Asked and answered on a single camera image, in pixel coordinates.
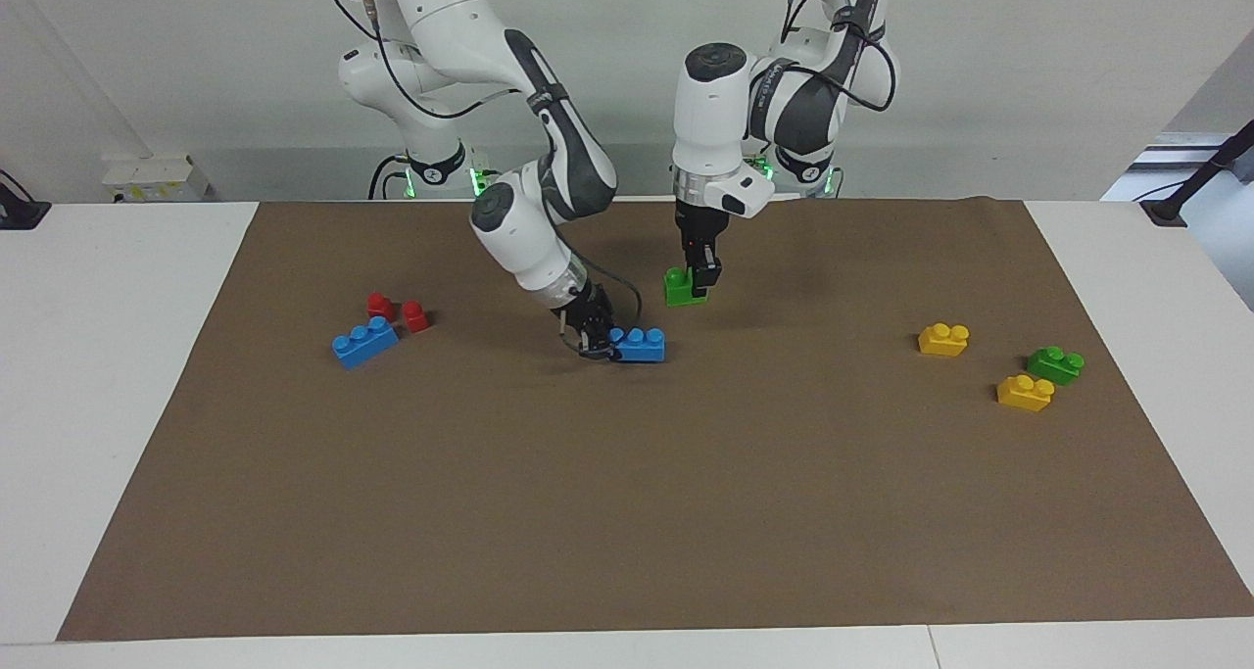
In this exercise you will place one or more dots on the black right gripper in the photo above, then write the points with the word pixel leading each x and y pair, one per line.
pixel 586 311

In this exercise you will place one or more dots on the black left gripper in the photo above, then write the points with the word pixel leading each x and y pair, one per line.
pixel 702 230

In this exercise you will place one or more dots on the light green two-stud block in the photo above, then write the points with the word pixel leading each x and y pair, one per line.
pixel 678 291

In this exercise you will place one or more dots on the blue three-stud block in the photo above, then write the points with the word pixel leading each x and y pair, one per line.
pixel 639 346
pixel 364 345

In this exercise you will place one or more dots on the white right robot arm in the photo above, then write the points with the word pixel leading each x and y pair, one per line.
pixel 529 160

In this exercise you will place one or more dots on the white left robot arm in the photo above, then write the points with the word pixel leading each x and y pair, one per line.
pixel 710 130

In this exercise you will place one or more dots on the small red block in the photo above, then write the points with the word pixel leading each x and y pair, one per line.
pixel 379 307
pixel 416 317

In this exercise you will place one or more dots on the yellow two-stud block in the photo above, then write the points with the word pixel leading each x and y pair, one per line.
pixel 1025 393
pixel 943 340

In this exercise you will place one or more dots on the dark green two-stud block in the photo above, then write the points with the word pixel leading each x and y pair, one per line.
pixel 1055 365

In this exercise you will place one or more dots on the brown table mat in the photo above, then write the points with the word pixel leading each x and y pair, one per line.
pixel 627 502

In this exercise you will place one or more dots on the black table clamp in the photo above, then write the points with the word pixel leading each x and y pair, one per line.
pixel 20 209

